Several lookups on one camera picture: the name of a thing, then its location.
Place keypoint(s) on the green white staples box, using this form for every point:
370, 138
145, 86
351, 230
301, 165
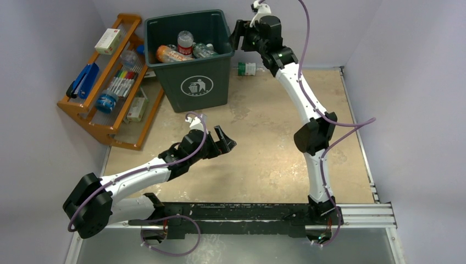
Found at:
137, 109

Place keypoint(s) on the blue tape roll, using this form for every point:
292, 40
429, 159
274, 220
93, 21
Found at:
106, 101

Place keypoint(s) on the orange drink bottle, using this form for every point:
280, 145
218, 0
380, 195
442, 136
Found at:
165, 54

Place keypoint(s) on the red white label bottle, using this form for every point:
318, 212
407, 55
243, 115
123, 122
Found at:
185, 40

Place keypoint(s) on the dark green trash bin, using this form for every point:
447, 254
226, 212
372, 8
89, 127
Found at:
194, 84

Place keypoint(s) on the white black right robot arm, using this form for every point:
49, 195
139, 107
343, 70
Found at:
313, 138

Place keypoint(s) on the blue stapler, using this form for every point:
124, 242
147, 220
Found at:
83, 84

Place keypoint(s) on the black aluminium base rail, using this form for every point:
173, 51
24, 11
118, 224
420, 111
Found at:
292, 219

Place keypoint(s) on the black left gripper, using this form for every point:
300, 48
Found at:
217, 148

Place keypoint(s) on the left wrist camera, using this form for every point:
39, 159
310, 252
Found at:
196, 121

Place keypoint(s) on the green white label bottle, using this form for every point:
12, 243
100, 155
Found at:
246, 69

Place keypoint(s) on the white red small box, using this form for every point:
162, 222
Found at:
108, 42

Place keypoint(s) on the clear plastic cup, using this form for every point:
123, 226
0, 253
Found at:
129, 58

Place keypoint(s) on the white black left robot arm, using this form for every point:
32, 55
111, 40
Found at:
92, 204

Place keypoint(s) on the coloured marker set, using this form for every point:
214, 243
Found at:
122, 81

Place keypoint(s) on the orange wooden shelf rack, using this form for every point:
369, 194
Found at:
114, 129

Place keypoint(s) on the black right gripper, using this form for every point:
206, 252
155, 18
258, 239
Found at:
243, 36

